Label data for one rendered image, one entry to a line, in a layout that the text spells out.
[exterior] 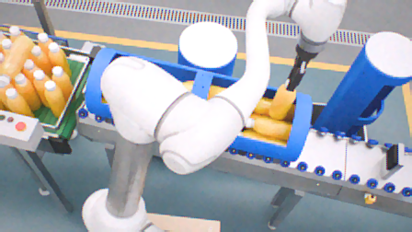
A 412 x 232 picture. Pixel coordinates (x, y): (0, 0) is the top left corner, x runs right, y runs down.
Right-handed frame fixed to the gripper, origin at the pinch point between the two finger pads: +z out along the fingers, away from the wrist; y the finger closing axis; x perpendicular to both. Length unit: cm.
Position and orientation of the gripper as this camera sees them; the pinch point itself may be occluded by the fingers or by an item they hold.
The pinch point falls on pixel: (292, 79)
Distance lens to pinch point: 151.1
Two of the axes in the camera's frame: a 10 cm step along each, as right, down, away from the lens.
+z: -0.9, 4.9, 8.7
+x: -9.7, -2.4, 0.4
